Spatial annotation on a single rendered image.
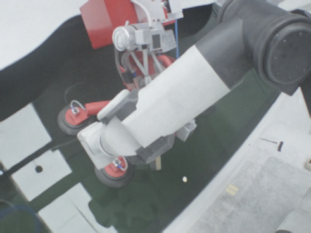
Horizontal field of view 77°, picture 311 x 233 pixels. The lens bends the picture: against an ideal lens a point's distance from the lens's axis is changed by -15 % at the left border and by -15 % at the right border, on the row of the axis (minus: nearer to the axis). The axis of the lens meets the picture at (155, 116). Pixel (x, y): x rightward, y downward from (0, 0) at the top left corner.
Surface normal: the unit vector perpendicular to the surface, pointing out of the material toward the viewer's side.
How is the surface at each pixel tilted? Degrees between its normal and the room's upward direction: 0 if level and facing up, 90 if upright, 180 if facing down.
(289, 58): 93
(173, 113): 81
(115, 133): 72
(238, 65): 93
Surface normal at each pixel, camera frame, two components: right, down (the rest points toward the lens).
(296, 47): 0.12, 0.64
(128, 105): -0.16, 0.38
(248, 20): -0.87, -0.30
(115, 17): 0.66, 0.10
